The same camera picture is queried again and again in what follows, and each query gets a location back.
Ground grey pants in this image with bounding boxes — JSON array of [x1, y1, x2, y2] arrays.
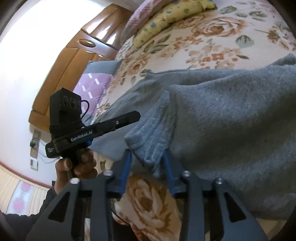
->
[[91, 54, 295, 219]]

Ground dark sleeve left forearm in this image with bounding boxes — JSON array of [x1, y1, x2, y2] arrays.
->
[[1, 181, 57, 240]]

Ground person's left hand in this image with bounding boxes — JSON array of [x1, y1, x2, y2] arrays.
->
[[54, 149, 97, 195]]

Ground purple grey pillow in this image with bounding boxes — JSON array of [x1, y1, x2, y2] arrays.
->
[[73, 60, 121, 114]]

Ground wooden headboard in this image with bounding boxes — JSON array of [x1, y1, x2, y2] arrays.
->
[[29, 4, 132, 132]]

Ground pink grey pillow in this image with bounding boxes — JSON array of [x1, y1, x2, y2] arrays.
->
[[120, 0, 173, 45]]

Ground yellow dotted pillow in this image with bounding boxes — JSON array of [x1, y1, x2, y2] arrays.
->
[[133, 1, 216, 48]]

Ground floral bed blanket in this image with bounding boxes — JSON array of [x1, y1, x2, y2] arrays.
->
[[94, 1, 295, 240]]

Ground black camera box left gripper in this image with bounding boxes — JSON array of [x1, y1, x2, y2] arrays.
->
[[49, 87, 83, 135]]

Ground wall power socket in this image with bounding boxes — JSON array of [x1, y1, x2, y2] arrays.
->
[[30, 130, 41, 171]]

